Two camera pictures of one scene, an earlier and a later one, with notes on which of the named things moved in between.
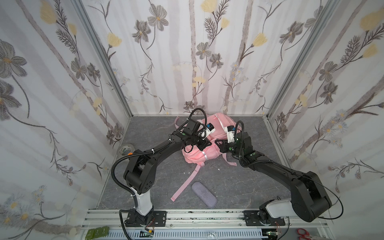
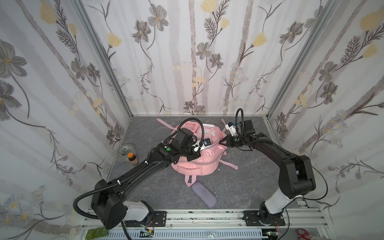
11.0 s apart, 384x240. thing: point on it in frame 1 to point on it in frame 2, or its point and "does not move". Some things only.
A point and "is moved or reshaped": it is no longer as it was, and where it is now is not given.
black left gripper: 203,143 to 193,151
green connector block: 97,232 does not move
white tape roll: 124,149 does not move
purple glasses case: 203,194 does not move
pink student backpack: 199,137 is moved or reshaped
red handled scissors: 306,234 does not move
